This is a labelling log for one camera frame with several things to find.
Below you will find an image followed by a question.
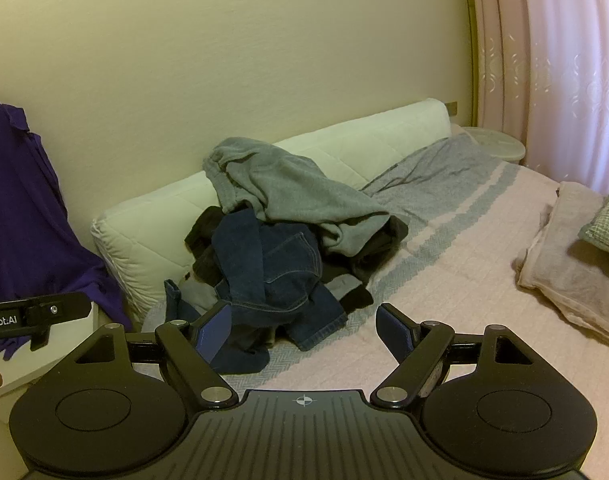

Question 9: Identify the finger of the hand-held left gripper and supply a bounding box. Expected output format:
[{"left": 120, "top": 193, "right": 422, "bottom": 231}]
[{"left": 27, "top": 293, "right": 93, "bottom": 352}]

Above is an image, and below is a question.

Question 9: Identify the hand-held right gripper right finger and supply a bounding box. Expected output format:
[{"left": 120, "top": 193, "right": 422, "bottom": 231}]
[{"left": 371, "top": 303, "right": 533, "bottom": 409}]

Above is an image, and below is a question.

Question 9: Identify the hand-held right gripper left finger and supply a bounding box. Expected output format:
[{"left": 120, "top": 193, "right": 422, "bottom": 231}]
[{"left": 74, "top": 304, "right": 238, "bottom": 408}]

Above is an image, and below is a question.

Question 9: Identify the dark grey cloth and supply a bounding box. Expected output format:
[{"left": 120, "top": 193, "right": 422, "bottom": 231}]
[{"left": 164, "top": 208, "right": 348, "bottom": 375}]

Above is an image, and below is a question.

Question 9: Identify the grey sweater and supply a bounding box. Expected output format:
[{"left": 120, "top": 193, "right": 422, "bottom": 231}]
[{"left": 203, "top": 137, "right": 391, "bottom": 261}]

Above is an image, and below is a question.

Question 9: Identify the black garment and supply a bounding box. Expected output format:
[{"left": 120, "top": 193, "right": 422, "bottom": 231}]
[{"left": 185, "top": 205, "right": 409, "bottom": 311}]

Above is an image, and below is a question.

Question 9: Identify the purple shirt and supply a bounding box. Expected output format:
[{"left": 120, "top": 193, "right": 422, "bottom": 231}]
[{"left": 0, "top": 96, "right": 132, "bottom": 361}]

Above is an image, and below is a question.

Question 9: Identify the white quilted bolster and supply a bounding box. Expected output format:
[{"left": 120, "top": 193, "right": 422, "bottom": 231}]
[{"left": 91, "top": 99, "right": 453, "bottom": 318}]

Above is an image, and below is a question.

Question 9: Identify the folded beige towel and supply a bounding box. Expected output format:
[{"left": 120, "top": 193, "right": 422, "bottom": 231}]
[{"left": 515, "top": 181, "right": 609, "bottom": 353}]

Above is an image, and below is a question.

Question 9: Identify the round white side table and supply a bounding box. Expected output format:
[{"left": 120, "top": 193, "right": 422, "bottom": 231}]
[{"left": 457, "top": 126, "right": 526, "bottom": 163}]

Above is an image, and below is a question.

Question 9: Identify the pink curtain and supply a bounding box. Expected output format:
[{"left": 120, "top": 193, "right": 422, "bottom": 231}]
[{"left": 467, "top": 0, "right": 609, "bottom": 196}]

